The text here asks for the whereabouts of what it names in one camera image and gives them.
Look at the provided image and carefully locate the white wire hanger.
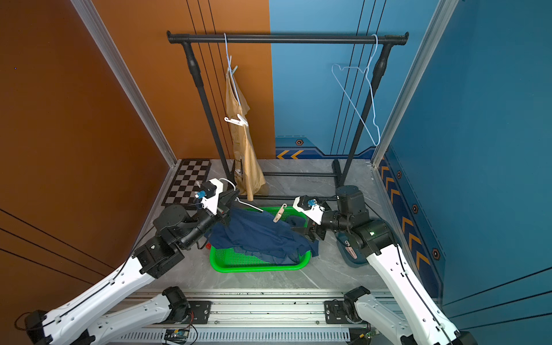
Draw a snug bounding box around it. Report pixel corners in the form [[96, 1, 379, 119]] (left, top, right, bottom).
[[223, 33, 241, 105], [218, 177, 265, 213]]

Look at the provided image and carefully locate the light pink clothespin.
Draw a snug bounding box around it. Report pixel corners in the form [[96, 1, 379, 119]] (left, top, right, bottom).
[[273, 204, 288, 223]]

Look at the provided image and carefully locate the salmon pink clothespin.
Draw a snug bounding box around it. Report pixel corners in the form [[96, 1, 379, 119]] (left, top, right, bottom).
[[345, 241, 357, 260]]

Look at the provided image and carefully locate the navy blue t-shirt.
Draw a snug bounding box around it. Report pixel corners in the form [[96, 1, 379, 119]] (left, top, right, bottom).
[[209, 208, 319, 265]]

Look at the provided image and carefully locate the light blue hanger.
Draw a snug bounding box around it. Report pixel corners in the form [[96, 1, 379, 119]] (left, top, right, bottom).
[[331, 34, 381, 154]]

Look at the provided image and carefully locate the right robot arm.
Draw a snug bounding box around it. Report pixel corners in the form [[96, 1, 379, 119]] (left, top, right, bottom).
[[293, 185, 477, 344]]

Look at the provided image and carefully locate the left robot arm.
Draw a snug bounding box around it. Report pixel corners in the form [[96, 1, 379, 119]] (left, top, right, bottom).
[[15, 191, 237, 344]]

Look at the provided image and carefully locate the yellow printed t-shirt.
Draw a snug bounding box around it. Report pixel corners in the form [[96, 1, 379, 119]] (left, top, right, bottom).
[[226, 72, 268, 201]]

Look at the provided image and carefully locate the teal plastic tub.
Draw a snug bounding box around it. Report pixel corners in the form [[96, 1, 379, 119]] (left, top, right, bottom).
[[336, 233, 369, 268]]

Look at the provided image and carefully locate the black white checkerboard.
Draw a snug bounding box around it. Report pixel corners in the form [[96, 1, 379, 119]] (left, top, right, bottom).
[[162, 160, 211, 210]]

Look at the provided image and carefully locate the green plastic basket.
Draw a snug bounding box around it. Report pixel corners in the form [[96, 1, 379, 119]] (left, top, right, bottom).
[[210, 206, 313, 273]]

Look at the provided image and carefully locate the white clothespin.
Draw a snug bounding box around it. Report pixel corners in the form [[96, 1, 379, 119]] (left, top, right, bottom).
[[224, 114, 249, 127]]

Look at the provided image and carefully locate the left green circuit board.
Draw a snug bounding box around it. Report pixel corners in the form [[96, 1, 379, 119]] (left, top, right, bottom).
[[162, 329, 191, 344]]

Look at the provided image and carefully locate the black clothes rack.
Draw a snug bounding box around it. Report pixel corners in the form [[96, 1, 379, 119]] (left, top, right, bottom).
[[166, 31, 410, 189]]

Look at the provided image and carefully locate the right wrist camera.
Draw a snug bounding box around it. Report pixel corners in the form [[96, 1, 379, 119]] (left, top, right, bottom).
[[293, 195, 326, 225]]

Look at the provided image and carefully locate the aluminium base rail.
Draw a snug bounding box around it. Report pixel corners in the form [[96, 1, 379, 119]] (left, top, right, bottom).
[[108, 293, 403, 344]]

